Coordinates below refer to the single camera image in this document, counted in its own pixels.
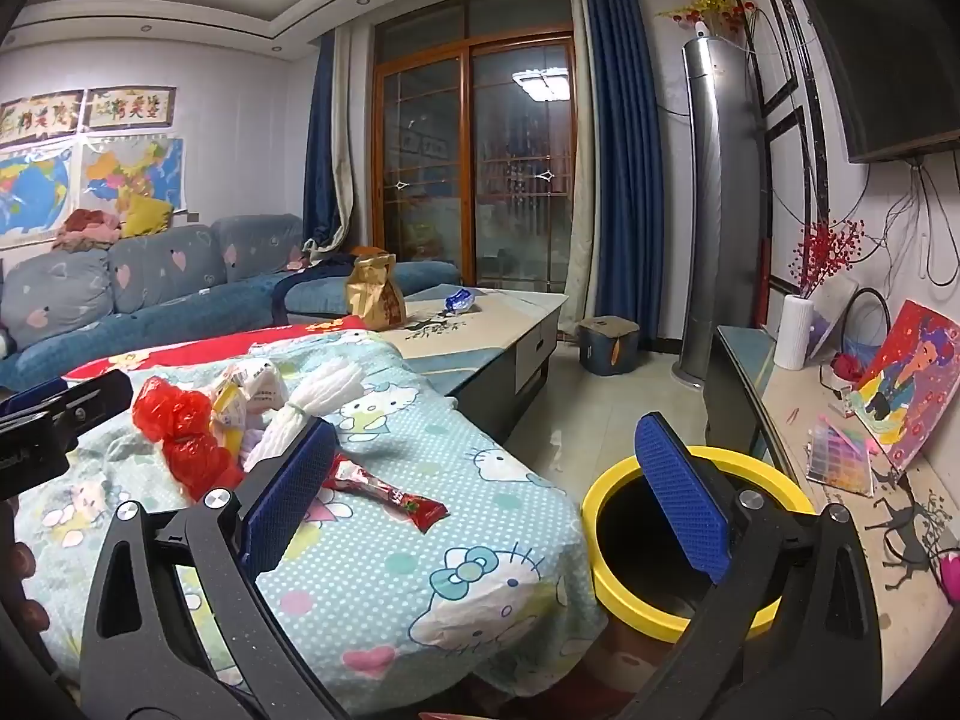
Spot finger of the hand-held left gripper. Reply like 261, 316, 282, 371
0, 377, 70, 417
30, 369, 155, 458

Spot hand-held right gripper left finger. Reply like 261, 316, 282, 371
79, 418, 338, 720

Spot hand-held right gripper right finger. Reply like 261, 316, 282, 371
615, 412, 882, 720

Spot red plastic bag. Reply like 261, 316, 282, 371
133, 376, 246, 503

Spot red snack wrapper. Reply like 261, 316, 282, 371
326, 456, 451, 533

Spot yellow white snack packet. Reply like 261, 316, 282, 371
211, 386, 250, 458

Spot white yarn bundle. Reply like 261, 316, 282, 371
244, 360, 368, 473

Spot yellow trash bin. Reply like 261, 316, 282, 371
581, 446, 818, 642

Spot person's left hand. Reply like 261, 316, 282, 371
0, 540, 52, 640

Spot grey heart print sofa cushion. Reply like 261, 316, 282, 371
212, 214, 305, 286
109, 223, 226, 316
0, 247, 115, 350

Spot blue sofa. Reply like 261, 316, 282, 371
0, 214, 462, 391

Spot red blanket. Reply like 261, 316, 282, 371
64, 317, 368, 385

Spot cat print blanket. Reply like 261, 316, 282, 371
15, 330, 610, 713

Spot colourful bead box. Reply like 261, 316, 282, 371
806, 418, 875, 497

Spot blue storage stool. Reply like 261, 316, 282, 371
576, 315, 641, 377

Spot pile of clothes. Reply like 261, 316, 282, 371
52, 208, 125, 252

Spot yellow pillow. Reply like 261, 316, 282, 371
120, 195, 176, 239

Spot white vase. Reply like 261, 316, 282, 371
774, 292, 815, 372

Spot world map poster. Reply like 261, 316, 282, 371
0, 146, 76, 248

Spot brown paper bag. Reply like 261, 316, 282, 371
345, 251, 407, 331

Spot country map poster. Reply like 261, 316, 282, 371
79, 136, 187, 215

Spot dark blue garment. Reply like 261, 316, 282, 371
281, 251, 362, 292

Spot purple picture board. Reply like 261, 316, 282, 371
806, 274, 860, 361

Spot grey coffee table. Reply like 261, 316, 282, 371
390, 283, 569, 443

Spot colourful painting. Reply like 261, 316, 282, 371
855, 300, 960, 470

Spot calligraphy banner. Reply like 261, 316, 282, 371
0, 90, 85, 148
82, 85, 179, 130

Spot pink plastic toy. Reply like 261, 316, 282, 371
932, 547, 960, 608

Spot red berry branches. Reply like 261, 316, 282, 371
787, 219, 865, 301

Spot silver tower air conditioner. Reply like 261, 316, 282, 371
671, 37, 767, 391

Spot blue curtain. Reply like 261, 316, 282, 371
581, 0, 687, 350
302, 34, 352, 256

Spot beige curtain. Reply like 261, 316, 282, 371
559, 0, 605, 320
330, 22, 376, 252

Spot wooden glass sliding door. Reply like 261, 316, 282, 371
371, 0, 578, 293

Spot basket with black handle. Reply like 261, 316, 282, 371
829, 289, 891, 400

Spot wall cables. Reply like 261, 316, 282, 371
870, 161, 960, 290

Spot wall television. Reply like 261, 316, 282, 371
780, 0, 960, 166

